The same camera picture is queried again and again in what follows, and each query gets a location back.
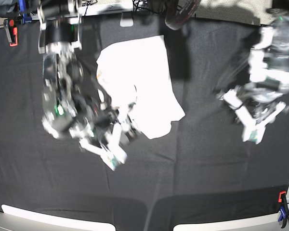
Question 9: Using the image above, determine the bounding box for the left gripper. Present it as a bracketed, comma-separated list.
[216, 88, 289, 128]

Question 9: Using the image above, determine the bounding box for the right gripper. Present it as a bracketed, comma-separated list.
[79, 103, 141, 159]

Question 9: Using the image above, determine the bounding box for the white printed t-shirt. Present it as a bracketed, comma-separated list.
[96, 35, 185, 139]

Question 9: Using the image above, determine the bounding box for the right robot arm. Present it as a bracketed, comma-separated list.
[37, 0, 133, 163]

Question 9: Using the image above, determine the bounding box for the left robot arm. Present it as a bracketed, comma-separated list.
[217, 7, 289, 130]

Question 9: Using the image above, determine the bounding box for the black table cloth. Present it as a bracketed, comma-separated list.
[0, 15, 289, 231]

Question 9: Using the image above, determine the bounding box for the red blue clamp bottom right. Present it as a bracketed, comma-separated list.
[278, 191, 289, 229]

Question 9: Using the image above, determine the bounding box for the red clamp top left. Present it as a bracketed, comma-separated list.
[3, 19, 18, 47]

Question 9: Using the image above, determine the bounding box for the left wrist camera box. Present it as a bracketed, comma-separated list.
[242, 125, 266, 144]

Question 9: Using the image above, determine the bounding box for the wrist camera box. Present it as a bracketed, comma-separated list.
[103, 149, 127, 171]
[242, 125, 266, 144]

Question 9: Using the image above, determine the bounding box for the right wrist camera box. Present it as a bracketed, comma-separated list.
[103, 149, 127, 171]

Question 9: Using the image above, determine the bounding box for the grey camera mount base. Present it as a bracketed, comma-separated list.
[119, 12, 134, 27]

